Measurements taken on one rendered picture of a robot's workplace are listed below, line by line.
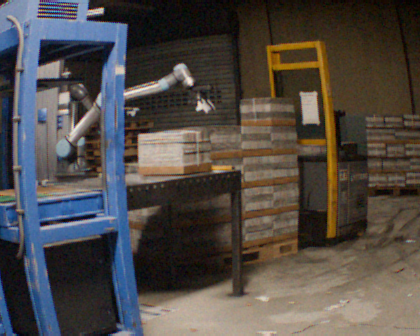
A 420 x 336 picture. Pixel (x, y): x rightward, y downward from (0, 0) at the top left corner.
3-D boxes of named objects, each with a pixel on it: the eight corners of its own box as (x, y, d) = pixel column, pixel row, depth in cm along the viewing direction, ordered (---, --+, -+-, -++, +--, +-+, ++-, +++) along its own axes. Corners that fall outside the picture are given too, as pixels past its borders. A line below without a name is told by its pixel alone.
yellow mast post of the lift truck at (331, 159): (323, 237, 541) (312, 41, 532) (329, 235, 546) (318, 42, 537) (330, 237, 534) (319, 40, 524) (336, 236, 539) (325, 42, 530)
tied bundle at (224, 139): (180, 159, 507) (179, 128, 506) (211, 157, 525) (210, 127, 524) (211, 159, 477) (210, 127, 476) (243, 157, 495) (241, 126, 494)
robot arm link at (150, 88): (106, 111, 401) (180, 90, 398) (103, 110, 391) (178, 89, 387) (104, 94, 401) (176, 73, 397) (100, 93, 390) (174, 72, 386)
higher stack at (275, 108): (243, 254, 547) (238, 99, 541) (269, 248, 565) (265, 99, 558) (273, 258, 516) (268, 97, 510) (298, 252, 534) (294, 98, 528)
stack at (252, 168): (126, 271, 478) (116, 163, 474) (244, 254, 548) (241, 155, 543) (152, 280, 447) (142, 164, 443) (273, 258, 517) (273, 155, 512)
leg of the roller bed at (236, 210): (235, 293, 402) (233, 190, 398) (243, 293, 399) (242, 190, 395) (231, 295, 397) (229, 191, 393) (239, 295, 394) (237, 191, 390)
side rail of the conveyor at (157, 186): (234, 190, 398) (233, 169, 397) (242, 190, 395) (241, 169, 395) (90, 215, 283) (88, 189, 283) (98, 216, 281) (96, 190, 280)
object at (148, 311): (143, 303, 376) (143, 301, 376) (180, 309, 361) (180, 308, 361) (108, 312, 344) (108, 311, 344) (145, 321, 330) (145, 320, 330)
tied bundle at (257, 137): (212, 157, 526) (210, 127, 525) (241, 155, 543) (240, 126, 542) (242, 157, 495) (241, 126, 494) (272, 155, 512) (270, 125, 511)
